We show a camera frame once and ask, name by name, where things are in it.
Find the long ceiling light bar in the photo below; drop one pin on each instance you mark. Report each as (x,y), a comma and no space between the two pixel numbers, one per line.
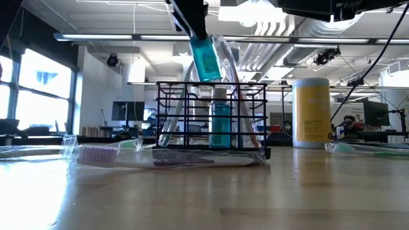
(96,37)

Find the black monitor on arm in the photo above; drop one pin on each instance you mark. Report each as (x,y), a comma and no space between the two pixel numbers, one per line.
(376,113)

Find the orange toothbrush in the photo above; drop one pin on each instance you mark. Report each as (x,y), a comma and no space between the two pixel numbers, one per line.
(252,137)

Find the silver ventilation duct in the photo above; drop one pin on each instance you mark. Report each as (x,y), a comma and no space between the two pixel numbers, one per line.
(297,52)

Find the white ceiling light panel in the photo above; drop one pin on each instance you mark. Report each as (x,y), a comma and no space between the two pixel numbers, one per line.
(255,14)

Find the black monitor on stand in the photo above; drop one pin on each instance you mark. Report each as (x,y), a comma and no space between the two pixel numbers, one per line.
(128,110)

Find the blue toothbrush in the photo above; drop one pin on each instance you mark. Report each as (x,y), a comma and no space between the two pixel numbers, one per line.
(234,52)

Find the person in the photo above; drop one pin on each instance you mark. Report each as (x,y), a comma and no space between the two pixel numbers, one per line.
(350,123)

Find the purple toothbrush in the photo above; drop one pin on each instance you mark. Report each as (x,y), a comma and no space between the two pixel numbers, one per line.
(191,161)

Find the black ceiling camera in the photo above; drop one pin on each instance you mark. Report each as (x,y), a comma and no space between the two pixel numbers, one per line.
(112,60)

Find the teal mouthwash bottle white cap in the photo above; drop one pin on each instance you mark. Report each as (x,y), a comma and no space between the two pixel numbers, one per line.
(206,60)
(220,124)

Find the yellow wipes canister white lid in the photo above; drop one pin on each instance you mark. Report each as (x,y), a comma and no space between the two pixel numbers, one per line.
(311,111)

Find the black ceiling spotlights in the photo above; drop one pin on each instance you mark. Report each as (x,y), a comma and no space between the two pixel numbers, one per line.
(326,57)

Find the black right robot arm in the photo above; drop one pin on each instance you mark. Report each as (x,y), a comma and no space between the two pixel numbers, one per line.
(335,9)

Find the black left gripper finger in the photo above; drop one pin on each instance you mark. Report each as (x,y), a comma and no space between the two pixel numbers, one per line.
(179,14)
(196,19)

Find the green toothbrush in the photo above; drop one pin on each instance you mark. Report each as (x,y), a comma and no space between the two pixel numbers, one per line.
(174,121)
(32,150)
(343,148)

